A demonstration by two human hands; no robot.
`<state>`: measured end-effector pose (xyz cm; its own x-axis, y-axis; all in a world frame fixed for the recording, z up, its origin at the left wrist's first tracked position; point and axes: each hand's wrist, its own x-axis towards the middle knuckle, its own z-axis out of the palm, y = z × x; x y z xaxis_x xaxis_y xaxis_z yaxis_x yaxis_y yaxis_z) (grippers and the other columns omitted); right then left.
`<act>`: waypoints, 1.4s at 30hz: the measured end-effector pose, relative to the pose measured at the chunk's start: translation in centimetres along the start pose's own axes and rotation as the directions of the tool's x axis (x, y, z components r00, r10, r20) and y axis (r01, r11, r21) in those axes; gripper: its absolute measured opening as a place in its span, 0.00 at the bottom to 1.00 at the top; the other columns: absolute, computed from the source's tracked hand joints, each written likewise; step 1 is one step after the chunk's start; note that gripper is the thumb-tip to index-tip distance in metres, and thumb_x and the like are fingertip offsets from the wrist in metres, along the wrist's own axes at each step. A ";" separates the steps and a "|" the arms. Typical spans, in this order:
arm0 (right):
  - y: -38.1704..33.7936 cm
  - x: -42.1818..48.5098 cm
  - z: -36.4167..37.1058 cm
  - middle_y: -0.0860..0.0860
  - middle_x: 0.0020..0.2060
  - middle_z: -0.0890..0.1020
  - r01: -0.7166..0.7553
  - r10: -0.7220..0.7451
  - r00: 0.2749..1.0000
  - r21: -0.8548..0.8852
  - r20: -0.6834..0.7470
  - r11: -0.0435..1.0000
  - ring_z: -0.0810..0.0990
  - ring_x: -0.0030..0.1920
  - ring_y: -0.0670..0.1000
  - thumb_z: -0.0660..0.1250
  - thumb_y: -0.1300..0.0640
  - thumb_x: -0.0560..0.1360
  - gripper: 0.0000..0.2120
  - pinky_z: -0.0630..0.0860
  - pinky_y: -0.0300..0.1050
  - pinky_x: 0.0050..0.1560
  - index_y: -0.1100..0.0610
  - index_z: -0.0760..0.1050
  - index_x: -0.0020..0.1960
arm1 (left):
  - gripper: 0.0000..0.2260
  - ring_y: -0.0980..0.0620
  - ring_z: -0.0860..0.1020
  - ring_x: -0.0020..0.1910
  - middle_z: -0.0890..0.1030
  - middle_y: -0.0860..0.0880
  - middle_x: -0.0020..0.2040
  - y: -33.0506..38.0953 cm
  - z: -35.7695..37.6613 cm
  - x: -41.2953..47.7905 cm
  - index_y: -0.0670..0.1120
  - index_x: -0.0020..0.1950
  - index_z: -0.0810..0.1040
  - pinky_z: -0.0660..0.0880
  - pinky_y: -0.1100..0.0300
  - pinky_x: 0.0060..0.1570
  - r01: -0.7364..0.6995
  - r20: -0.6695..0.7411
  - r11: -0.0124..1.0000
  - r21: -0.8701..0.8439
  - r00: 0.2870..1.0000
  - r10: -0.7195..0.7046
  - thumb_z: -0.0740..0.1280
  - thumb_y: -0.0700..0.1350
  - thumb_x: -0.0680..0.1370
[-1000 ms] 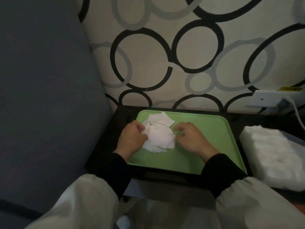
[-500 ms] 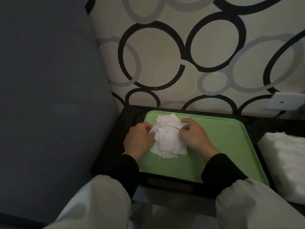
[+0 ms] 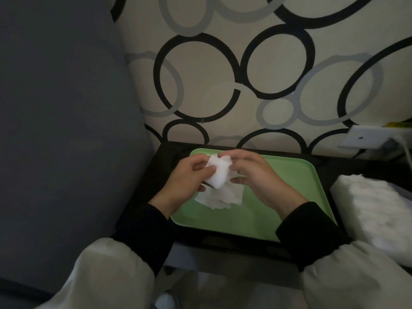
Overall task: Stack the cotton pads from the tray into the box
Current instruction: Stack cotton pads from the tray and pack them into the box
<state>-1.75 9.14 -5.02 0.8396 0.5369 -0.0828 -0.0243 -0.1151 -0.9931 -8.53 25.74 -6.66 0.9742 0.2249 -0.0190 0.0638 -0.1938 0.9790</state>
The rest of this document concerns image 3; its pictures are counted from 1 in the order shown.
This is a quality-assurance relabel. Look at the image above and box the person's right hand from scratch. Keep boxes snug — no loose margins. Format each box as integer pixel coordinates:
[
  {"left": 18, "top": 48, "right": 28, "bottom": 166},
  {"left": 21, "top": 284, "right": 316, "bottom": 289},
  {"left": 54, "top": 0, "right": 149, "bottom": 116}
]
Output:
[{"left": 218, "top": 149, "right": 309, "bottom": 221}]

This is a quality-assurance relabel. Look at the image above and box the person's left hand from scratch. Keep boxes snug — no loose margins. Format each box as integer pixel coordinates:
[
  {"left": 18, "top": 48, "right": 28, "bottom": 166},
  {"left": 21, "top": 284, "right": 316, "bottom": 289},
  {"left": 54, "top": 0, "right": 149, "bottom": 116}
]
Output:
[{"left": 148, "top": 154, "right": 217, "bottom": 220}]

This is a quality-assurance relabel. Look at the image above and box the green plastic tray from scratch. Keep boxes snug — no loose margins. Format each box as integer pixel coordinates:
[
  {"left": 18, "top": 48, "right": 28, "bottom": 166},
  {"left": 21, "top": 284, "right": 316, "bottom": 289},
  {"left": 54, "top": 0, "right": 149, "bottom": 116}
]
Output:
[{"left": 170, "top": 148, "right": 338, "bottom": 243}]

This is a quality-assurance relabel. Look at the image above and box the white cotton pad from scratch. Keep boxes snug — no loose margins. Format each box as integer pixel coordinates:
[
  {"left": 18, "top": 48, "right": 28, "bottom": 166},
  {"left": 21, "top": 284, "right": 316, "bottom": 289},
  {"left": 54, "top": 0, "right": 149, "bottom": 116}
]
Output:
[{"left": 203, "top": 154, "right": 233, "bottom": 190}]

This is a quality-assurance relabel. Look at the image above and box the pile of white cotton pads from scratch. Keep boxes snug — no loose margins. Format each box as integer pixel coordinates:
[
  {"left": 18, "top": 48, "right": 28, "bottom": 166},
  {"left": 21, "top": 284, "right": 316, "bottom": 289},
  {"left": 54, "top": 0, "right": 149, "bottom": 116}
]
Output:
[{"left": 194, "top": 182, "right": 245, "bottom": 211}]

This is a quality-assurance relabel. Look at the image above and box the person's left forearm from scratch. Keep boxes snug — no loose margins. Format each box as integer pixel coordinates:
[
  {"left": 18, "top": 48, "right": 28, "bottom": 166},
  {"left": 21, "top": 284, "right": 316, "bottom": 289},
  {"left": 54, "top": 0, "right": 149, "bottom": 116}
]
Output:
[{"left": 35, "top": 203, "right": 177, "bottom": 309}]

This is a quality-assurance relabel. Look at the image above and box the person's right forearm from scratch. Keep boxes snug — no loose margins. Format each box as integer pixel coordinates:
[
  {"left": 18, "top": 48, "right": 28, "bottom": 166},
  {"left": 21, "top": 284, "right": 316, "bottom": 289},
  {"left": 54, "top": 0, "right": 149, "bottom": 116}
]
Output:
[{"left": 276, "top": 202, "right": 412, "bottom": 309}]

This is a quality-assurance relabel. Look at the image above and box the grey upholstered sofa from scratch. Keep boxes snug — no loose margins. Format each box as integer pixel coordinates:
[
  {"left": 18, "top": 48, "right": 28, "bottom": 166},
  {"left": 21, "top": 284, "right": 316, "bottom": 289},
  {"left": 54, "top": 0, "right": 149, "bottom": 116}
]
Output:
[{"left": 0, "top": 0, "right": 156, "bottom": 309}]

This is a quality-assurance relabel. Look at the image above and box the white wall socket plate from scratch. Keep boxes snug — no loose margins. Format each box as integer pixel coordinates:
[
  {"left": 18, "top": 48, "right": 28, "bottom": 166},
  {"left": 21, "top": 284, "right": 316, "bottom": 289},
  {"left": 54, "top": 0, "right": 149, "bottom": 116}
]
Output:
[{"left": 338, "top": 125, "right": 409, "bottom": 150}]

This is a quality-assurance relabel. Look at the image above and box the white charger cable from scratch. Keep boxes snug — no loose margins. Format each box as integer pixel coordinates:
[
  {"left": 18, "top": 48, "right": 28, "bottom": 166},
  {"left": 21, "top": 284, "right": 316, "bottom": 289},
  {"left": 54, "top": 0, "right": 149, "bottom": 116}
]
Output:
[{"left": 393, "top": 136, "right": 412, "bottom": 173}]

